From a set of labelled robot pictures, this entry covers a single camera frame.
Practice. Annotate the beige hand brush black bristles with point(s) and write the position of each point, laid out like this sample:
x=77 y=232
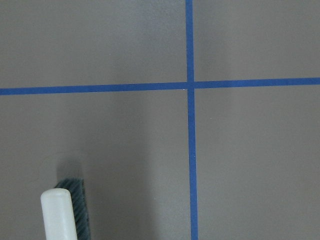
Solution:
x=65 y=212

